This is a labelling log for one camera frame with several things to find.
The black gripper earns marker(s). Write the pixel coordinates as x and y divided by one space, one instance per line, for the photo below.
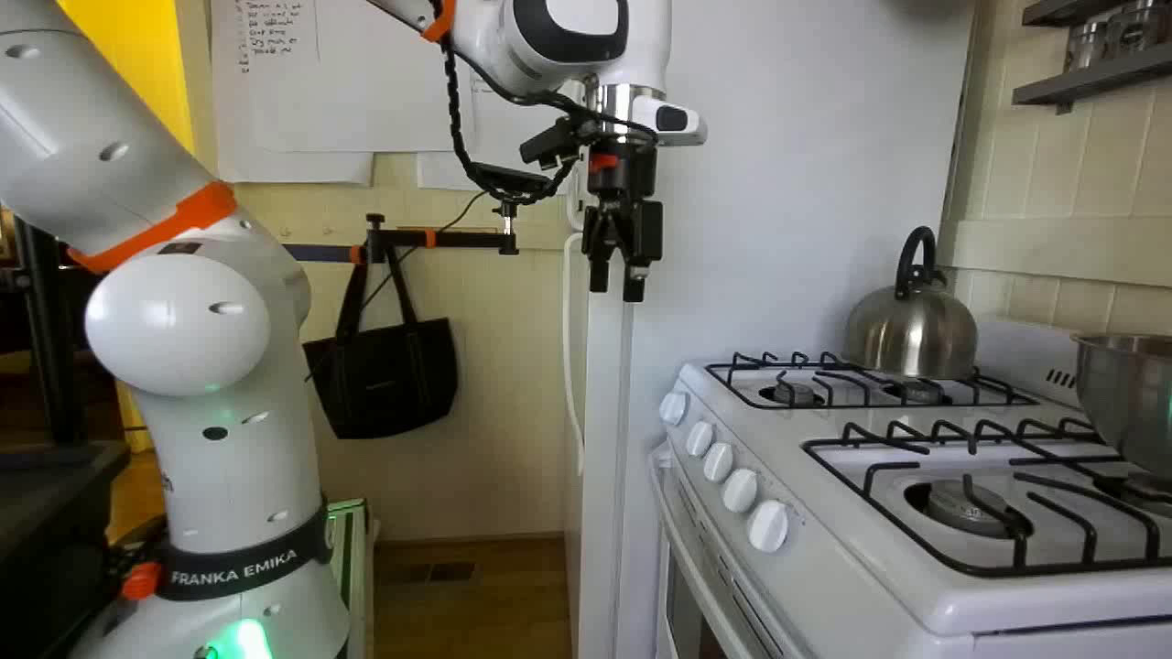
624 224

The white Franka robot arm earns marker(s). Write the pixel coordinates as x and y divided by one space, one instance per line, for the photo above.
196 368

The white stove knob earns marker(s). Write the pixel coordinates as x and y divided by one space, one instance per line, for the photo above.
671 407
770 525
696 437
740 491
719 464

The white refrigerator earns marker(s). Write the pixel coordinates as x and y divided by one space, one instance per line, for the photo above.
782 186

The round gas stove burner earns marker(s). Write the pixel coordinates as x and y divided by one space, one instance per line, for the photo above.
957 506
776 395

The black mounting bar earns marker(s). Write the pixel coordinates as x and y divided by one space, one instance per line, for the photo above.
414 240

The black stove grate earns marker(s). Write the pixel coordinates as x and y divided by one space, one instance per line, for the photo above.
974 457
845 391

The black tote bag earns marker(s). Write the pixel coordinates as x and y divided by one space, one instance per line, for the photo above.
382 380

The white gas stove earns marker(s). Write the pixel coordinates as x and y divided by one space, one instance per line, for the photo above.
856 573

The stainless steel pot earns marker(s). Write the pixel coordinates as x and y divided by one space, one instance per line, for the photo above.
1128 397

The glass jar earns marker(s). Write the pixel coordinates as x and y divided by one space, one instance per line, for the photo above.
1117 35

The black shelving rack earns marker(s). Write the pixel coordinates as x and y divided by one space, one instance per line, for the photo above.
50 525

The black camera on mount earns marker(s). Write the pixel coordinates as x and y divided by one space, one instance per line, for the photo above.
506 186

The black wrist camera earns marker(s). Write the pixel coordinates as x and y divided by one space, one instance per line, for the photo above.
547 141

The white metal frame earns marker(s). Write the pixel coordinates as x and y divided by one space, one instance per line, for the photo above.
353 573

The dark wall shelf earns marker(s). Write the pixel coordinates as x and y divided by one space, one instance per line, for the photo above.
1085 80

